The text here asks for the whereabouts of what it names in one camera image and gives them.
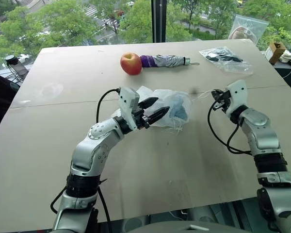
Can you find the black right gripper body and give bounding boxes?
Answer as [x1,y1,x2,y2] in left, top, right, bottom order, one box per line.
[213,90,233,113]

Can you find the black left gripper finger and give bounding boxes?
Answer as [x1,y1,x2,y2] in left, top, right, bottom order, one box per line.
[138,97,159,110]
[147,106,171,126]

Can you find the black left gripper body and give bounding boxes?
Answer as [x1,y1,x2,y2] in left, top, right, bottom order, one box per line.
[133,106,151,130]

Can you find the white translucent drawstring bag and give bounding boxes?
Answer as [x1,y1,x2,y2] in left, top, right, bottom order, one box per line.
[111,85,214,135]

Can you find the blue towel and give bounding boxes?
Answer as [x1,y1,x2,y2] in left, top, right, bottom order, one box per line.
[169,96,189,120]

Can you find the clear plastic bag black items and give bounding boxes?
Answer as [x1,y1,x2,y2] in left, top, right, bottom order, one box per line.
[198,46,254,76]

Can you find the clear zip bag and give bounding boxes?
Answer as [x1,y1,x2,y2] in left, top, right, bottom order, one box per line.
[228,14,270,46]

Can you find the red apple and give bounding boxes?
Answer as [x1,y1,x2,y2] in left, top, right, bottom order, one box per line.
[120,52,143,76]

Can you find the folded silver purple umbrella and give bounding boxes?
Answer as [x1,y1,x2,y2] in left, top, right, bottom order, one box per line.
[139,54,200,69]

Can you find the small brown cardboard box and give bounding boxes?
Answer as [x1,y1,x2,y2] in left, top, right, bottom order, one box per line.
[265,42,287,65]

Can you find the white crumpled cloth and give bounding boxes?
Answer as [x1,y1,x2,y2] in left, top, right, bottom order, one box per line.
[281,50,291,64]

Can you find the dark bottle with black lid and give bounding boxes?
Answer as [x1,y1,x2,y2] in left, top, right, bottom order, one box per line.
[4,55,30,76]

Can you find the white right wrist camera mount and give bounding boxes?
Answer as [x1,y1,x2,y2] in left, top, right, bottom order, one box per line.
[224,80,248,116]

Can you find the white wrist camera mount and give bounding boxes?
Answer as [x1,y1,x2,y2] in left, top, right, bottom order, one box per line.
[224,80,248,116]
[118,86,140,130]

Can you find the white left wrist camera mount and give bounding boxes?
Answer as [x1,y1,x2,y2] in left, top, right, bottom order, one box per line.
[118,86,140,130]

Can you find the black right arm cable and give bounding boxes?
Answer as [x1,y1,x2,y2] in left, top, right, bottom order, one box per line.
[207,100,253,155]

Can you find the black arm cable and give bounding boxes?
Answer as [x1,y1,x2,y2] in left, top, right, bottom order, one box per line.
[96,88,121,123]
[207,100,253,155]

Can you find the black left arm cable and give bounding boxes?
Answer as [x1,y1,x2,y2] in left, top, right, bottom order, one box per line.
[96,88,121,123]

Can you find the black window frame post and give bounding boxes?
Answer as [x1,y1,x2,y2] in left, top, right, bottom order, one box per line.
[151,0,173,44]

